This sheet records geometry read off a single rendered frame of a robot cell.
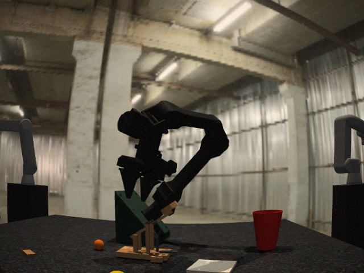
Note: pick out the red plastic cup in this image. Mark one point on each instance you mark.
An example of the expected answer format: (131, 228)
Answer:
(266, 225)

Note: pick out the beige flat rectangular slab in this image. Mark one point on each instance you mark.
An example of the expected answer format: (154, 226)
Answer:
(212, 266)

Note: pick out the orange ball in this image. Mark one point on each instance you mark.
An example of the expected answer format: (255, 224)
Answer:
(99, 244)

